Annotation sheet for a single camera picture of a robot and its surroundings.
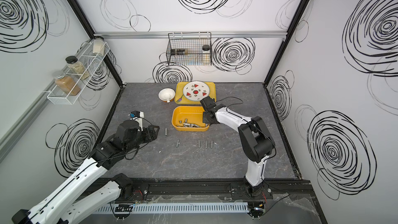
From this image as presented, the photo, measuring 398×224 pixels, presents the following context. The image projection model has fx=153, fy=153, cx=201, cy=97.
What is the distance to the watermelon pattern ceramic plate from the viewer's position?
3.73ft

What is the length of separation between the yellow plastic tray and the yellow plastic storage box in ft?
0.31

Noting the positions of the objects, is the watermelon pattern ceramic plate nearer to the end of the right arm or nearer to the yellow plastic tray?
the yellow plastic tray
